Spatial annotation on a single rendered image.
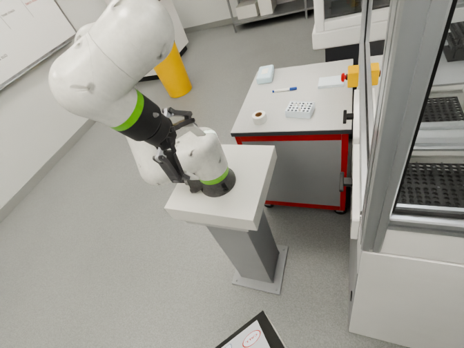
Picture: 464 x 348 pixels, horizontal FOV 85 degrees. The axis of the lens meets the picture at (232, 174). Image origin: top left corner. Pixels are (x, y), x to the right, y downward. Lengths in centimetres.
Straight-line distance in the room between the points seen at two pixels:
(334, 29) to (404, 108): 143
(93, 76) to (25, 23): 359
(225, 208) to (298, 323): 87
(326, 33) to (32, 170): 336
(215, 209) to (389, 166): 64
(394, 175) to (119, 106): 47
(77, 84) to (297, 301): 146
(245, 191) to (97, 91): 64
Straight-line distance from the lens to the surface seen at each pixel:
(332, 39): 180
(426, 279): 80
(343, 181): 84
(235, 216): 91
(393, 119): 39
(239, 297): 169
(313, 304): 162
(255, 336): 57
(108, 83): 47
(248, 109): 149
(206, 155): 84
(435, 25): 33
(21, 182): 377
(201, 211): 97
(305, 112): 130
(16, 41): 393
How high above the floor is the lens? 156
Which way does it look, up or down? 45 degrees down
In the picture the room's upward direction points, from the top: 24 degrees counter-clockwise
